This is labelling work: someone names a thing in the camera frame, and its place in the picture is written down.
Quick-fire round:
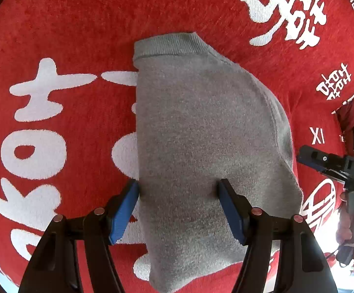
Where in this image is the grey knit sweater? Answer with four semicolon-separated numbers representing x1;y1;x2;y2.
132;31;304;293

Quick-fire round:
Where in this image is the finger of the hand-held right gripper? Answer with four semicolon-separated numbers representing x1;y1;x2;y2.
297;145;347;175

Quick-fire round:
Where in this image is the person's right hand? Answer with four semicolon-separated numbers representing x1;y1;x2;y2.
335;189;354;248

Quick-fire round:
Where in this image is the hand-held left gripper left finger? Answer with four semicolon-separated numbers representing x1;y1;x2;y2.
18;178;140;293

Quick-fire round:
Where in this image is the red printed blanket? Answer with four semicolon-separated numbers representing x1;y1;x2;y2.
0;0;354;293

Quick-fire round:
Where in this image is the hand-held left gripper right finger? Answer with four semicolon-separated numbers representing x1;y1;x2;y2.
216;178;339;293

